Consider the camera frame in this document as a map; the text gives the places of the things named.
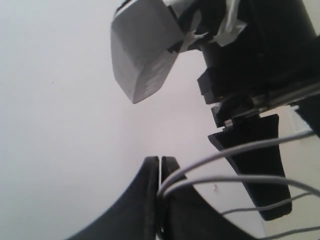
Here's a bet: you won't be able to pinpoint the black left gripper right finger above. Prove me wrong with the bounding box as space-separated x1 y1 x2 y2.
156 155 253 240

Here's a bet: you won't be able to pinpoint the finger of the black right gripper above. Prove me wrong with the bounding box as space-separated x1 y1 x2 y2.
208 114 291 207
296 94 320 138

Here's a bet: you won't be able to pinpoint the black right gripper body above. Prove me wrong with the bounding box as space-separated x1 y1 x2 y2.
197 44 320 128

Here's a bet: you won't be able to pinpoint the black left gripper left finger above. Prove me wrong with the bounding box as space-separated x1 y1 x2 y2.
70 156 159 240

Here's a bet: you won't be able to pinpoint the white wired earphones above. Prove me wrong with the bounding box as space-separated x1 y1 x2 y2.
157 130 320 240

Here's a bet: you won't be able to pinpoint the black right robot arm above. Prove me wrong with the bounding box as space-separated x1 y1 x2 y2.
198 0 320 151

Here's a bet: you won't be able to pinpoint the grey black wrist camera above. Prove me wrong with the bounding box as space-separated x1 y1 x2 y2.
110 0 185 104

